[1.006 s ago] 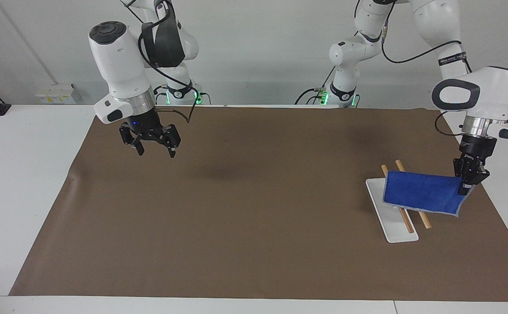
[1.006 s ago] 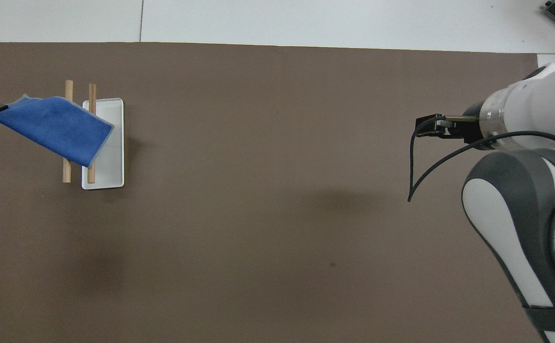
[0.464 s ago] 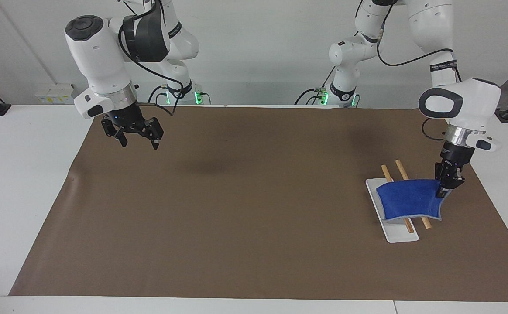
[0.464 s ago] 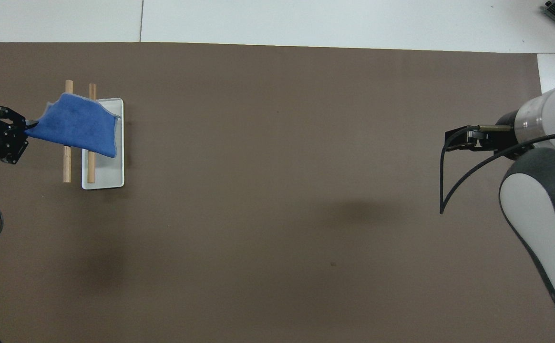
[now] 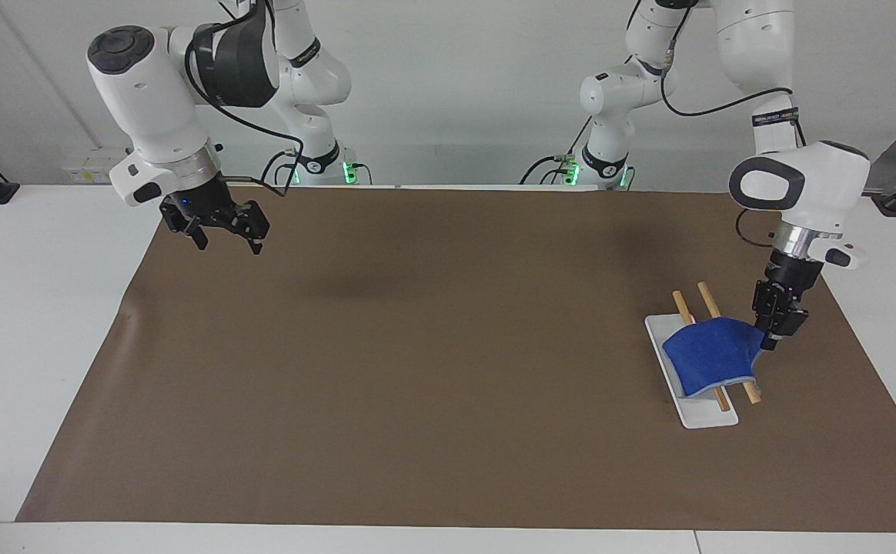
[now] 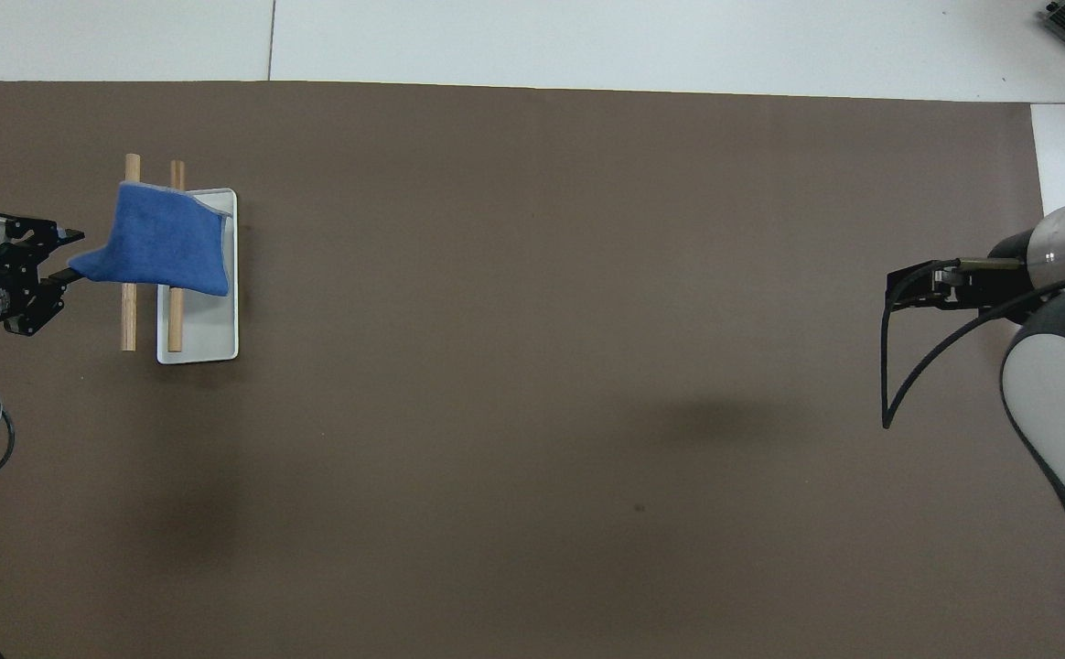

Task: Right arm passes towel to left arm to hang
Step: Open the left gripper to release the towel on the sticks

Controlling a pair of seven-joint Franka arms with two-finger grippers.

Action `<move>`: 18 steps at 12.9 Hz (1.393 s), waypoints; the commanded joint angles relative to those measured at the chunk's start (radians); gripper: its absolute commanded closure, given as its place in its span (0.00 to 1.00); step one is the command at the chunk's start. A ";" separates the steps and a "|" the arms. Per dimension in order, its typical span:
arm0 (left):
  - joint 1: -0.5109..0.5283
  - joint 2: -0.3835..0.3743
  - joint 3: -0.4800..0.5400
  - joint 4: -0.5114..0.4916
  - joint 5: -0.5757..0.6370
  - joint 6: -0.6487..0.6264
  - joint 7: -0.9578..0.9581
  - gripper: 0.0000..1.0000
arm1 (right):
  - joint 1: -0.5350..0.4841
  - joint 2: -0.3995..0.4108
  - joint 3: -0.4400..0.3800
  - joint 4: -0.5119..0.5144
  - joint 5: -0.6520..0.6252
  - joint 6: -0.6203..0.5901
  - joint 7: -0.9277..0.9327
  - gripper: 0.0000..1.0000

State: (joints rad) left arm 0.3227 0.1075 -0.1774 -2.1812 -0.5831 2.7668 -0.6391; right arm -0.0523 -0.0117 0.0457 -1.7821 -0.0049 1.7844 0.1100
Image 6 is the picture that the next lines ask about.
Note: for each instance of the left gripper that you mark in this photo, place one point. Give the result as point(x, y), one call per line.
point(4, 275)

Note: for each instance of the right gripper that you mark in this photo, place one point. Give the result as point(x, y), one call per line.
point(1008, 279)

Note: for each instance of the blue towel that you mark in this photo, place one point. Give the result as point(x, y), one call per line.
point(166, 240)

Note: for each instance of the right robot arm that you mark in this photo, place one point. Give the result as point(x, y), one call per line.
point(1059, 384)

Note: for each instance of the wooden towel rack white base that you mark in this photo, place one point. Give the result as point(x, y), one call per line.
point(212, 325)

